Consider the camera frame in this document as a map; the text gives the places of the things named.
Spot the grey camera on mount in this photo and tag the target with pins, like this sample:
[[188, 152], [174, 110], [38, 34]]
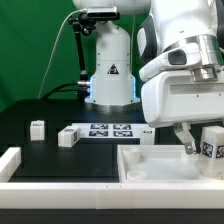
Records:
[[103, 13]]

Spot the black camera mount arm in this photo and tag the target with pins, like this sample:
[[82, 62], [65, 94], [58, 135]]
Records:
[[80, 43]]

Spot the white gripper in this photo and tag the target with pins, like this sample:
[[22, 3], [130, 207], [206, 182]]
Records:
[[173, 98]]

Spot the white fiducial marker sheet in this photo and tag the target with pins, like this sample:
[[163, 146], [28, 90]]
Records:
[[108, 130]]

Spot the white square table top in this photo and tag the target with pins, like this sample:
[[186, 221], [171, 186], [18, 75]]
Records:
[[161, 163]]

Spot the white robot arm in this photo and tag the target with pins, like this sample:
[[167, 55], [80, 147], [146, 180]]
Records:
[[180, 43]]

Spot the white U-shaped fence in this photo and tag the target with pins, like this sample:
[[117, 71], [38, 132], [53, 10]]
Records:
[[66, 195]]

